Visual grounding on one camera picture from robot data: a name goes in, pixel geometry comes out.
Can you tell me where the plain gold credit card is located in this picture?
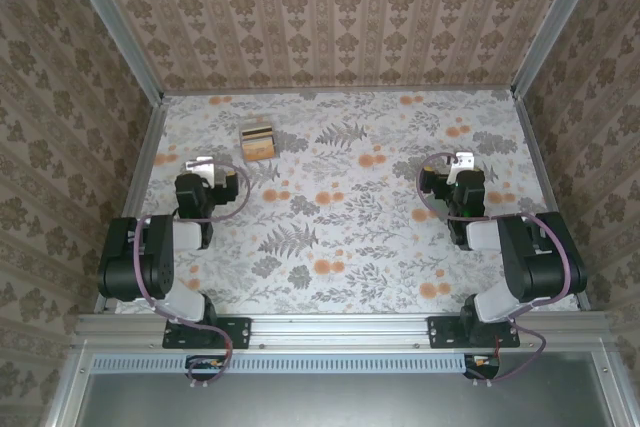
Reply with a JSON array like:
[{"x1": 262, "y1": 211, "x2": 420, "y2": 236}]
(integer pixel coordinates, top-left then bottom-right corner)
[{"x1": 242, "y1": 140, "x2": 279, "y2": 164}]

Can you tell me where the gold card with black stripe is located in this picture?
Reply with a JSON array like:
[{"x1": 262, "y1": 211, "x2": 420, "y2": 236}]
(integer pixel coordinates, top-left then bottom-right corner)
[{"x1": 240, "y1": 121, "x2": 275, "y2": 143}]

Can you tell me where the floral tablecloth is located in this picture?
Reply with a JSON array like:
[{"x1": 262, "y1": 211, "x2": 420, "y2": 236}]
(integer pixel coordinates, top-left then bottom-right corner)
[{"x1": 115, "y1": 89, "x2": 581, "y2": 316}]

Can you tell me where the black connector board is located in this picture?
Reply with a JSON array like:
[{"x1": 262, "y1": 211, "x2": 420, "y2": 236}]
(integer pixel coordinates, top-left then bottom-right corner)
[
  {"x1": 463, "y1": 354, "x2": 501, "y2": 379},
  {"x1": 185, "y1": 354, "x2": 227, "y2": 382}
]

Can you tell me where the grey metal panel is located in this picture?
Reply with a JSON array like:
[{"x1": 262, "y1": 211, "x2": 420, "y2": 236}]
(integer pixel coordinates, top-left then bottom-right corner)
[{"x1": 74, "y1": 371, "x2": 624, "y2": 427}]

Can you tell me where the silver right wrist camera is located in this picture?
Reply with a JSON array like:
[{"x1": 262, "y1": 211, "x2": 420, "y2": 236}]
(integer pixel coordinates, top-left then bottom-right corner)
[{"x1": 448, "y1": 150, "x2": 475, "y2": 172}]

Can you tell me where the aluminium table side rail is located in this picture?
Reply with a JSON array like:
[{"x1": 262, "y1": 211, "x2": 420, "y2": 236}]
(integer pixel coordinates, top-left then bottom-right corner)
[
  {"x1": 513, "y1": 94, "x2": 592, "y2": 312},
  {"x1": 93, "y1": 96, "x2": 169, "y2": 316}
]

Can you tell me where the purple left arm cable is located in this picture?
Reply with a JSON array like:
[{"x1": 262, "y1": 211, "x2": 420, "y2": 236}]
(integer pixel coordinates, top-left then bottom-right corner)
[{"x1": 130, "y1": 159, "x2": 251, "y2": 391}]

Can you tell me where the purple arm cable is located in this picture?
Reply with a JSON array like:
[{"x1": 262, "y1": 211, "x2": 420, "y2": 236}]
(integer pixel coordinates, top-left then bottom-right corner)
[
  {"x1": 417, "y1": 151, "x2": 575, "y2": 388},
  {"x1": 130, "y1": 159, "x2": 251, "y2": 391}
]

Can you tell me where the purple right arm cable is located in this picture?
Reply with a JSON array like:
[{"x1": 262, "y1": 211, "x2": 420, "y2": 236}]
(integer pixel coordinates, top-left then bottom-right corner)
[{"x1": 417, "y1": 151, "x2": 575, "y2": 388}]

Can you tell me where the aluminium table end rail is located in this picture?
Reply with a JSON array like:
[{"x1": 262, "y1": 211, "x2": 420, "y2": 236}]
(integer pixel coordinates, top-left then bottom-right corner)
[{"x1": 162, "y1": 85, "x2": 516, "y2": 97}]

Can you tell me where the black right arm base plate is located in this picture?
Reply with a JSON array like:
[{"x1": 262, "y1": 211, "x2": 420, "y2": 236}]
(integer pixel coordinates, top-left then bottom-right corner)
[{"x1": 428, "y1": 315, "x2": 521, "y2": 350}]

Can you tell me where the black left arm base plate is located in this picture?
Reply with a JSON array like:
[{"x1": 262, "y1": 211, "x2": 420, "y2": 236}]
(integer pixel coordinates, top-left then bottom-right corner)
[{"x1": 162, "y1": 315, "x2": 252, "y2": 351}]

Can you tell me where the aluminium mounting rail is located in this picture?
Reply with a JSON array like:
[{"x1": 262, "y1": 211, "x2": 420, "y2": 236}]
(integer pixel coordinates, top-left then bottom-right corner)
[{"x1": 74, "y1": 311, "x2": 614, "y2": 348}]

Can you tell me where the aluminium frame post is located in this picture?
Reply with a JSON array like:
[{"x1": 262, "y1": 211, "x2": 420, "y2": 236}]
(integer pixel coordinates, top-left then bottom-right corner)
[
  {"x1": 59, "y1": 0, "x2": 166, "y2": 104},
  {"x1": 509, "y1": 0, "x2": 611, "y2": 101}
]

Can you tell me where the slotted grey cable duct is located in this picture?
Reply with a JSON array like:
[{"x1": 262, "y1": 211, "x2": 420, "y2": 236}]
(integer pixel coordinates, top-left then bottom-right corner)
[{"x1": 92, "y1": 352, "x2": 501, "y2": 374}]

